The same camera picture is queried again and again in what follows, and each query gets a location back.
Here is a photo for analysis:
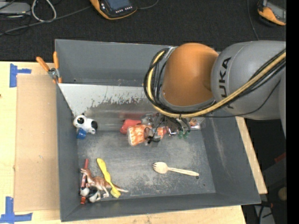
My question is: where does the orange and white small packet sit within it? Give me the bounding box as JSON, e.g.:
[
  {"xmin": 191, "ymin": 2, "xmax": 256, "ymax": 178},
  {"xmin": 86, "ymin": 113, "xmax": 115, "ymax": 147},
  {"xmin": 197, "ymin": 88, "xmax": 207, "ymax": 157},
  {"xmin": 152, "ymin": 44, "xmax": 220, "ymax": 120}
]
[{"xmin": 189, "ymin": 118, "xmax": 201, "ymax": 130}]

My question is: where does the orange and white patterned cup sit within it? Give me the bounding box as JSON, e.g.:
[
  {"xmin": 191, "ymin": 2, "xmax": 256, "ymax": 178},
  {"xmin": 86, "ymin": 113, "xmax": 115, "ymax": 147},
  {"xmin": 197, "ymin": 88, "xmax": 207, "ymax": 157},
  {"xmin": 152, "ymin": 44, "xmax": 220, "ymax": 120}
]
[{"xmin": 127, "ymin": 124, "xmax": 168, "ymax": 147}]

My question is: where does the grey metal bin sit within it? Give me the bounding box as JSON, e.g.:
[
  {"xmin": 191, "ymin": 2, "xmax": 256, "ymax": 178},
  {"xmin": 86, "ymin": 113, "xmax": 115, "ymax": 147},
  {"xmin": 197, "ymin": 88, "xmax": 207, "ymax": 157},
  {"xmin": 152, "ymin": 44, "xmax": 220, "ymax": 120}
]
[{"xmin": 54, "ymin": 39, "xmax": 262, "ymax": 222}]

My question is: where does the wooden spork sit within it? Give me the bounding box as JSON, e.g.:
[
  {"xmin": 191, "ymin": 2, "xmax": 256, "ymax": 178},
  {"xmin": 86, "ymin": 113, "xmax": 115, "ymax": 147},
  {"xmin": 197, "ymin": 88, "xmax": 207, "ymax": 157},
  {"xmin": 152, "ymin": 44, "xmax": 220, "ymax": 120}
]
[{"xmin": 152, "ymin": 161, "xmax": 200, "ymax": 177}]

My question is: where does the red plastic toy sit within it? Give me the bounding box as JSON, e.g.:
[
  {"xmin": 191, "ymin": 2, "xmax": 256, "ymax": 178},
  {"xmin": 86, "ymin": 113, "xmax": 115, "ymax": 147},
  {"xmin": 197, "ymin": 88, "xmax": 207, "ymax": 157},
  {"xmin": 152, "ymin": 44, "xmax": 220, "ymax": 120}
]
[{"xmin": 120, "ymin": 119, "xmax": 142, "ymax": 135}]

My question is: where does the yellow toothbrush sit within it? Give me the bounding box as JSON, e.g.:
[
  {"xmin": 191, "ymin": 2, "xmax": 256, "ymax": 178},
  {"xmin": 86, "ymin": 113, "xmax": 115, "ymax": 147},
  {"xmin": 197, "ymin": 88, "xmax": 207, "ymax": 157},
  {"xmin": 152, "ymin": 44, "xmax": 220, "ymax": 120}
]
[{"xmin": 96, "ymin": 158, "xmax": 121, "ymax": 199}]

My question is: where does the white and black toy cow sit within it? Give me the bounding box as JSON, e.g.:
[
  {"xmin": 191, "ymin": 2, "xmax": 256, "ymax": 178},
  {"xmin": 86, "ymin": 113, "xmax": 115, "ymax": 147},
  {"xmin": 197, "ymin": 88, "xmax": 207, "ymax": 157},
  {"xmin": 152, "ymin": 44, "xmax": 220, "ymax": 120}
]
[{"xmin": 73, "ymin": 113, "xmax": 99, "ymax": 135}]

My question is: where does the brown toy dinosaur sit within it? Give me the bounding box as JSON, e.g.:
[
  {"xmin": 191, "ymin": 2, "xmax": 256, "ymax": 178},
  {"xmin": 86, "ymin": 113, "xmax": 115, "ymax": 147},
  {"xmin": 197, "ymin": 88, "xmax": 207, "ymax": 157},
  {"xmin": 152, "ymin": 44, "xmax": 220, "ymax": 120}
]
[{"xmin": 80, "ymin": 168, "xmax": 129, "ymax": 198}]

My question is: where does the red marker pen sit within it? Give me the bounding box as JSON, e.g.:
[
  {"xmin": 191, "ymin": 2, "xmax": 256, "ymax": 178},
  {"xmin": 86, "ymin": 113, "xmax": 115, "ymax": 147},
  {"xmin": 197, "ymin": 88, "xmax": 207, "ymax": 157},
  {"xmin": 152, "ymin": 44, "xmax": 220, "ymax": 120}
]
[{"xmin": 80, "ymin": 158, "xmax": 90, "ymax": 205}]

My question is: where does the small black and white toy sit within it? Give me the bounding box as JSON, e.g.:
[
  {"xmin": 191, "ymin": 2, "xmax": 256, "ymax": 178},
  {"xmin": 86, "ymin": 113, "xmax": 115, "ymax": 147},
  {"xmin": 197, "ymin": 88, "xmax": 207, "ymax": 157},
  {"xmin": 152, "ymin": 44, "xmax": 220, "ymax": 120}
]
[{"xmin": 79, "ymin": 186, "xmax": 102, "ymax": 203}]

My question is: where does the brown cardboard board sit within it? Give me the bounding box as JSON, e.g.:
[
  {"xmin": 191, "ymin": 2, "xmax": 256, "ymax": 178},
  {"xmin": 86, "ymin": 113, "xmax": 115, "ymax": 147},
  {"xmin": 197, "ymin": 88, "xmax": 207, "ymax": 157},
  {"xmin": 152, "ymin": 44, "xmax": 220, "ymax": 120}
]
[{"xmin": 13, "ymin": 73, "xmax": 62, "ymax": 212}]

